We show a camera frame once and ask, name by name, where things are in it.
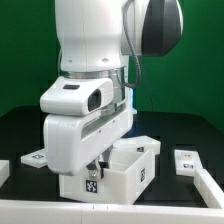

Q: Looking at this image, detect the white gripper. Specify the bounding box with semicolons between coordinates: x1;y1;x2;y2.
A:
44;103;133;180

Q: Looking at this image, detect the white cabinet box body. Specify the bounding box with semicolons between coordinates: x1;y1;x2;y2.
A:
59;149;155;205

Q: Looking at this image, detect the white cabinet door panel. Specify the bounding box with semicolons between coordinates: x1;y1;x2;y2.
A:
21;149;47;168

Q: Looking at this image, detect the small white cabinet door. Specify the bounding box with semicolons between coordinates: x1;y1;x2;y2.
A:
174;149;203;177

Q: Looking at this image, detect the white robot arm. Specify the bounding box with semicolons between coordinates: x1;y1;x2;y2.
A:
40;0;183;176

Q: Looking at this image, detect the white cabinet top block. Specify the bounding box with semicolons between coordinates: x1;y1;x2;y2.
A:
113;136;161;155

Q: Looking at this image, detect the white left border rail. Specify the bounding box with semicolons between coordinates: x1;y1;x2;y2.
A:
0;160;10;187

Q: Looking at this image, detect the white border rail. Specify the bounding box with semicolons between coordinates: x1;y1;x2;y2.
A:
193;169;224;209
0;160;10;187
0;200;224;224

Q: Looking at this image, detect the white front border rail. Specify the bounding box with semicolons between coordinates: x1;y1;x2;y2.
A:
0;200;224;224

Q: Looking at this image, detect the white right border rail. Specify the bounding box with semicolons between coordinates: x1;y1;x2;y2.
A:
193;169;224;209

